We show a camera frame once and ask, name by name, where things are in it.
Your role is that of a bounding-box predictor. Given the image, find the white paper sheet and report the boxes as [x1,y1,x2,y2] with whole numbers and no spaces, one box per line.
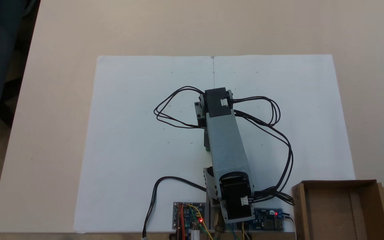
[213,54,356,234]
[73,55,215,234]

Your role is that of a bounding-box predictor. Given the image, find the blue circuit board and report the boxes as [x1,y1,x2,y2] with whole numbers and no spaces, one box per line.
[245,208,284,231]

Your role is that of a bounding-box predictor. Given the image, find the brown cardboard box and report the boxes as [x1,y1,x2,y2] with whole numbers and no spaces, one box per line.
[291,179,384,240]

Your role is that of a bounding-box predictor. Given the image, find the black arm wire bundle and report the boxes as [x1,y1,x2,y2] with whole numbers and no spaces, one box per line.
[153,86,206,129]
[231,96,295,206]

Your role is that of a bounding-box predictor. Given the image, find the black cable on table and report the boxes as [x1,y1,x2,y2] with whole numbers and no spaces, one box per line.
[143,176,208,239]

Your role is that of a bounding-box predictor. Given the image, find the circuit board with jumper wires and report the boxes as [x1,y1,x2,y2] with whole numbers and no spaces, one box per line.
[173,201,207,231]

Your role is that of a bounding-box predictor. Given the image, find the coloured jumper wire bundle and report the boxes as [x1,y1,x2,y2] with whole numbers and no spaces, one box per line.
[177,203,214,240]

